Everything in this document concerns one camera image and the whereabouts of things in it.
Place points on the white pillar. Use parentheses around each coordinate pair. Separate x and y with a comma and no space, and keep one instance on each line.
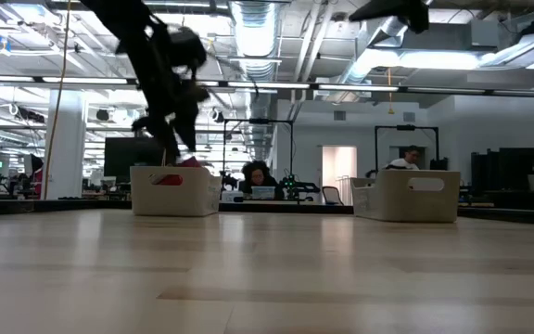
(65,148)

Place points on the background black robot arm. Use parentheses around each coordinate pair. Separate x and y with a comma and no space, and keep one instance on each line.
(297,185)

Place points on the black metal gantry frame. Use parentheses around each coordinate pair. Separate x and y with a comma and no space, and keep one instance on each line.
(406,127)
(258,121)

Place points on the silver ventilation duct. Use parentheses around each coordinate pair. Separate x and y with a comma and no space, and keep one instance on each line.
(378,37)
(255,37)

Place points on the black office chair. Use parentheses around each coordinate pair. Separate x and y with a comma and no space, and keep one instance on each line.
(331,195)

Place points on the person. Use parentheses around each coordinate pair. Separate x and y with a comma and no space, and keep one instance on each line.
(408,158)
(258,178)

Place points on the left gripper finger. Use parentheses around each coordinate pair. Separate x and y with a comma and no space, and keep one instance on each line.
(188,130)
(167,144)

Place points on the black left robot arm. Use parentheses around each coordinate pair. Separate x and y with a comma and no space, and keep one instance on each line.
(118,18)

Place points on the large black monitor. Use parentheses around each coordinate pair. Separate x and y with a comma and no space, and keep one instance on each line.
(125,158)

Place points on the black equipment rack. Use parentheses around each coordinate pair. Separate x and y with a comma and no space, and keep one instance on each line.
(508,169)

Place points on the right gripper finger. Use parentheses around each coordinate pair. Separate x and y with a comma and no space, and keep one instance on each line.
(383,10)

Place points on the white plastic bin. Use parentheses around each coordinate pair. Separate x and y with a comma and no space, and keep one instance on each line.
(174,199)
(406,204)

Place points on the clear plastic container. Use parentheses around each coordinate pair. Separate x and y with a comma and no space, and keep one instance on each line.
(263,192)

